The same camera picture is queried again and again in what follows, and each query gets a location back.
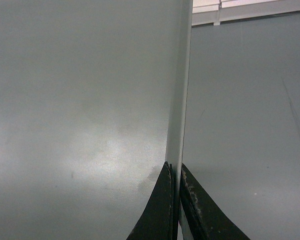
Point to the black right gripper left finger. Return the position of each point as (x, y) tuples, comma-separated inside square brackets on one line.
[(159, 219)]

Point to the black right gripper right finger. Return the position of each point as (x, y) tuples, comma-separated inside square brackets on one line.
[(200, 217)]

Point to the grey rectangular serving tray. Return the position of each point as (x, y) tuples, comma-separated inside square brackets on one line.
[(87, 93)]

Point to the white metal store shelf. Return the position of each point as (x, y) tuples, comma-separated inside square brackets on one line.
[(217, 11)]

